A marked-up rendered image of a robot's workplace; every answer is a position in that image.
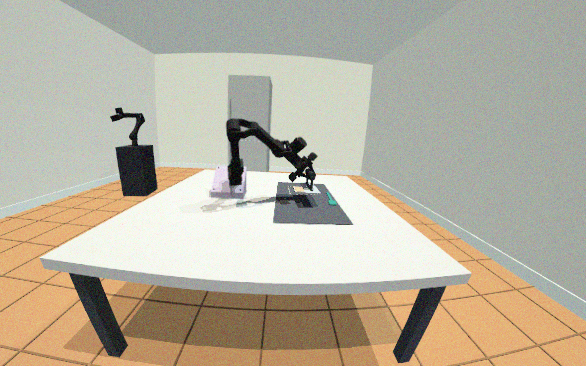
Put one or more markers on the teal small trowel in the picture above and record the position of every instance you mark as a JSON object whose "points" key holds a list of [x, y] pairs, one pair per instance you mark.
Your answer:
{"points": [[331, 202]]}

